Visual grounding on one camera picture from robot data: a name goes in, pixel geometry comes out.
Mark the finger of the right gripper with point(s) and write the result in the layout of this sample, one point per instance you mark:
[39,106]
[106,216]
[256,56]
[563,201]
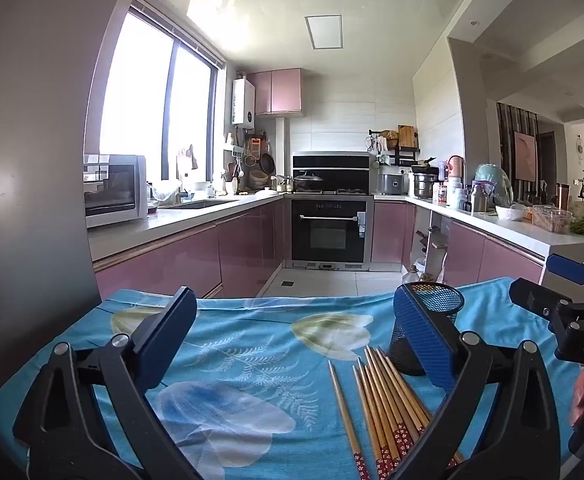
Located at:
[535,298]
[566,268]

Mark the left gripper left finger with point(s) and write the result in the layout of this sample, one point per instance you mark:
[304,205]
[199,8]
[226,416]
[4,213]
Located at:
[87,416]

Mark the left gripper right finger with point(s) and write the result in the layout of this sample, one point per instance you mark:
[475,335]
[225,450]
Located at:
[521,436]

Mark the bamboo chopstick red end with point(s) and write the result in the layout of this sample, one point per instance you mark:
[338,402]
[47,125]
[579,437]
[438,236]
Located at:
[402,391]
[393,394]
[383,431]
[391,420]
[426,416]
[378,448]

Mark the bamboo chopstick lone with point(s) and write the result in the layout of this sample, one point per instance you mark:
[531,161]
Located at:
[350,432]

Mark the black mesh utensil holder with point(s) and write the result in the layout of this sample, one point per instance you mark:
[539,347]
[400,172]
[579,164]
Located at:
[424,337]

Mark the green food cover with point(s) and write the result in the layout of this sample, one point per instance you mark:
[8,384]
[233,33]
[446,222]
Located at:
[497,185]

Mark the stainless steel pot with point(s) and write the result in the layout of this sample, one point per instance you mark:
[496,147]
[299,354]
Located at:
[423,185]

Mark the blue floral tablecloth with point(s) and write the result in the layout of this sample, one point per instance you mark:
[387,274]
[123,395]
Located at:
[249,393]

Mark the black built-in oven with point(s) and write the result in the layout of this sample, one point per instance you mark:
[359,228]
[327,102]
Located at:
[330,232]

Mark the black range hood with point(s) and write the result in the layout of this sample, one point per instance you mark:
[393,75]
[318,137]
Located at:
[342,172]

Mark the black wok with lid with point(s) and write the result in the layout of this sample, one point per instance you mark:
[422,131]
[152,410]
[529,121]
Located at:
[308,183]

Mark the white microwave oven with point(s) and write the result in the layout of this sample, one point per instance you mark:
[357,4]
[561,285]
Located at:
[115,189]

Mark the pink upper cabinet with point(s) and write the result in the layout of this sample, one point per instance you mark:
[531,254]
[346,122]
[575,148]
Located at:
[278,92]

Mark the white water heater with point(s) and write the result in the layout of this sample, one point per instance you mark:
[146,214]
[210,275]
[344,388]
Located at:
[243,103]

